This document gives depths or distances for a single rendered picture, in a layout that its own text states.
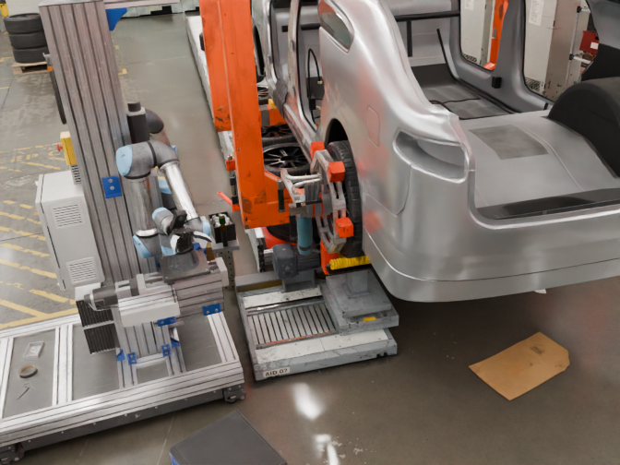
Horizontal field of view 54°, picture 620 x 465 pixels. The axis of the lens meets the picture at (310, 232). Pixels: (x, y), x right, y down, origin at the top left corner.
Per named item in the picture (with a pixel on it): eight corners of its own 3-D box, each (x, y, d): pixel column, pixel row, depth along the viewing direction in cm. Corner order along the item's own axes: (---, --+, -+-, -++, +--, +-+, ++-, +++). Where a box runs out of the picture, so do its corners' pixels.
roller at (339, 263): (377, 264, 351) (377, 256, 348) (327, 272, 346) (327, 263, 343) (374, 259, 356) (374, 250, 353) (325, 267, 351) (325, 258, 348)
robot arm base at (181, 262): (170, 274, 288) (167, 256, 283) (166, 259, 301) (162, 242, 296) (201, 268, 292) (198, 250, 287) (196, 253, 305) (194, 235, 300)
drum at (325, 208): (337, 218, 340) (336, 195, 333) (300, 223, 336) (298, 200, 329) (330, 207, 352) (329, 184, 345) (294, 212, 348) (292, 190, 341)
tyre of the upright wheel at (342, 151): (387, 276, 349) (403, 191, 301) (348, 282, 344) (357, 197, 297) (355, 197, 393) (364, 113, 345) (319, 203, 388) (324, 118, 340)
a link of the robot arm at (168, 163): (168, 142, 276) (208, 239, 269) (145, 148, 271) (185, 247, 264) (172, 130, 266) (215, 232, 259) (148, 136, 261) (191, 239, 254)
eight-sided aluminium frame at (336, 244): (347, 267, 332) (345, 175, 306) (335, 268, 331) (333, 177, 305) (323, 222, 379) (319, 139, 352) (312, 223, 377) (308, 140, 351)
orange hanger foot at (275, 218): (347, 215, 398) (346, 166, 382) (268, 226, 389) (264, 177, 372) (340, 204, 413) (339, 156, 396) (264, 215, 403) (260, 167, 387)
